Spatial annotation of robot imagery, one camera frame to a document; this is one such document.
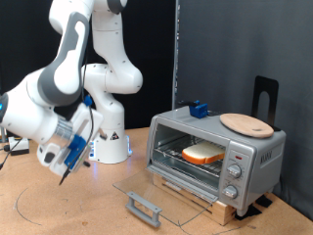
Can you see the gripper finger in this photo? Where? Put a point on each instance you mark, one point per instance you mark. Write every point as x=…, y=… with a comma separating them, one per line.
x=103, y=133
x=86, y=163

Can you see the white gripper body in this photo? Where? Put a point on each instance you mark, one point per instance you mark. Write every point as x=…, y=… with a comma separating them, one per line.
x=94, y=120

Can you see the white bread slice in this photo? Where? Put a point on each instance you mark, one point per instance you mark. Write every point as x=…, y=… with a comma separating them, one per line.
x=202, y=151

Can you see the silver oven knob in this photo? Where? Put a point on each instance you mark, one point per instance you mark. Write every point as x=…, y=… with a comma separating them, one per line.
x=234, y=170
x=230, y=191

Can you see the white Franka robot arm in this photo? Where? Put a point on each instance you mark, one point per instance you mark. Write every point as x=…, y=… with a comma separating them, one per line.
x=65, y=75

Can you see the silver toaster oven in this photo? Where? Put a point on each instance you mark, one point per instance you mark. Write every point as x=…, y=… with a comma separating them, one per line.
x=257, y=153

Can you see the emergency stop button box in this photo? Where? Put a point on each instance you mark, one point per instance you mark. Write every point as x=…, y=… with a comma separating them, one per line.
x=21, y=148

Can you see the vertical metal pole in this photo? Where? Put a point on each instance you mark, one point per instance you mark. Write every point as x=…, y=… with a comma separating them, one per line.
x=176, y=49

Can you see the round wooden cutting board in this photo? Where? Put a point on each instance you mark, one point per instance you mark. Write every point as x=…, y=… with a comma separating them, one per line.
x=246, y=125

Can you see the slotted wooden block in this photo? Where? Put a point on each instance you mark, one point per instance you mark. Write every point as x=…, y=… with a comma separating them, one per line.
x=225, y=212

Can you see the black metal bookend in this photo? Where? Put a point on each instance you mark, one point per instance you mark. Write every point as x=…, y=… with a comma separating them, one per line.
x=260, y=85

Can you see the black foam pad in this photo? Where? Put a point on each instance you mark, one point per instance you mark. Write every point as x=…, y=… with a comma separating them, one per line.
x=264, y=200
x=248, y=212

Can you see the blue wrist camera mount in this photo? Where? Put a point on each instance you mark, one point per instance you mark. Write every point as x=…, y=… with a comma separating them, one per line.
x=76, y=147

